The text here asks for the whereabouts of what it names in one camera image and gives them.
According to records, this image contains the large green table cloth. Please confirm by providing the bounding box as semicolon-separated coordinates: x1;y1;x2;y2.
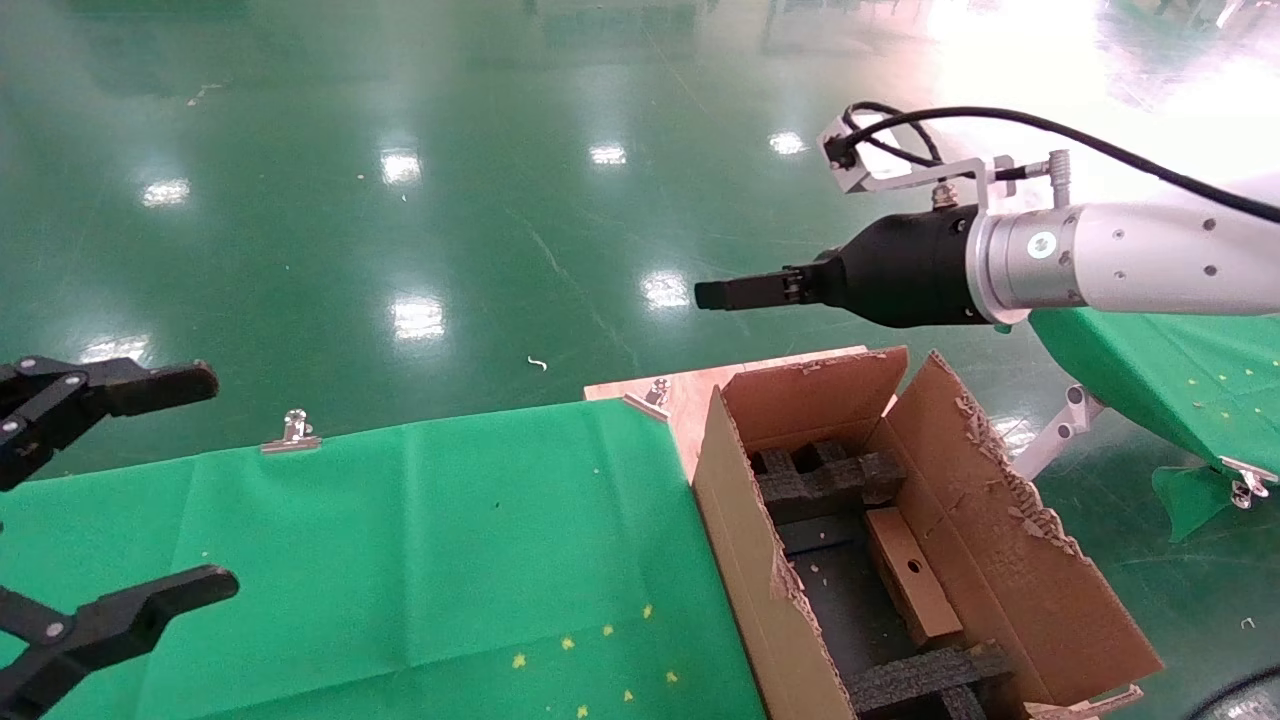
0;398;767;720

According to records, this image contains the large open cardboard carton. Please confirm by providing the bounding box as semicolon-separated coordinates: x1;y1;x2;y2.
691;345;1167;720

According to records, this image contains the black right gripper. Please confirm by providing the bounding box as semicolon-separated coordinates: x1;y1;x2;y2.
694;204;988;330

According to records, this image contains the silver camera mounting bracket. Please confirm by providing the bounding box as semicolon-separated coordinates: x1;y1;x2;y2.
858;148;1077;213

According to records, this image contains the black foam insert strip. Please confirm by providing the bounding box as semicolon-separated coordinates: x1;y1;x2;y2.
847;640;1017;720

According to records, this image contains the silver binder clip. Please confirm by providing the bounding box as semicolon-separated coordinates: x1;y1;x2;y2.
622;378;673;424
1219;456;1280;512
261;408;324;455

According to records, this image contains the small brown cardboard box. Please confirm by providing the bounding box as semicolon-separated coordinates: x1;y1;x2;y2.
864;506;967;651

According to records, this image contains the black foam insert block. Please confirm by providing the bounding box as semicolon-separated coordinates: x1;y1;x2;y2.
751;439;908;528

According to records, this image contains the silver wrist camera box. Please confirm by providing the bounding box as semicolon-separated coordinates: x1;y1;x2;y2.
817;108;903;197

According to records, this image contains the black camera cable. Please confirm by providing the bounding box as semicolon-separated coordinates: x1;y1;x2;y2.
843;100;1280;225

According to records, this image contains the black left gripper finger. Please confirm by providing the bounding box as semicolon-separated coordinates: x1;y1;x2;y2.
0;565;242;720
0;357;221;493

